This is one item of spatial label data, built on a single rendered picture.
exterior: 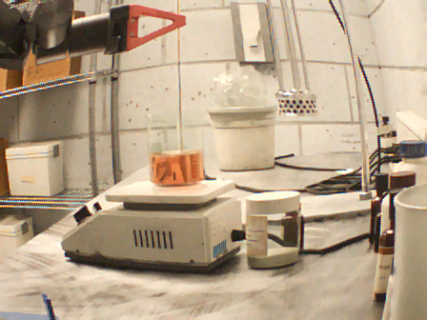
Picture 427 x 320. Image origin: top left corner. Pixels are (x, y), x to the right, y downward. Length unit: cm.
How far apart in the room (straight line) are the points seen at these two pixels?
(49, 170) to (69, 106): 38
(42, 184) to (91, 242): 223
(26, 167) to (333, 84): 119
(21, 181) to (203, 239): 236
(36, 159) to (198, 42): 76
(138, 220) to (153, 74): 246
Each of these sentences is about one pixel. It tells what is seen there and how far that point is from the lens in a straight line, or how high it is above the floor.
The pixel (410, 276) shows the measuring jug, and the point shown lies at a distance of 46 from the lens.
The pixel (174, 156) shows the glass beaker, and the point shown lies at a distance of 111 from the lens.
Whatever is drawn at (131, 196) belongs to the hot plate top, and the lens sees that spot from 110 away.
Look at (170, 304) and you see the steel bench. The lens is 92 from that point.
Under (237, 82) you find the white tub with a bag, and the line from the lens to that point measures 207.
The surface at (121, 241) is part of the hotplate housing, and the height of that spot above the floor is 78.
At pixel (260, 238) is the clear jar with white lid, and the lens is 107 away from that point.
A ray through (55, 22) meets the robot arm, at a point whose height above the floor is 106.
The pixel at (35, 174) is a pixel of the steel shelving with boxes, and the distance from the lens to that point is 335.
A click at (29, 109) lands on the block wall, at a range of 368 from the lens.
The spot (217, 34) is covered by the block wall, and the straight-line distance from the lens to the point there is 350.
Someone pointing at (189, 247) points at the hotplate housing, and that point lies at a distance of 108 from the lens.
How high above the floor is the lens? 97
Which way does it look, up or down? 5 degrees down
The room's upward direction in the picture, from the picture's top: 3 degrees counter-clockwise
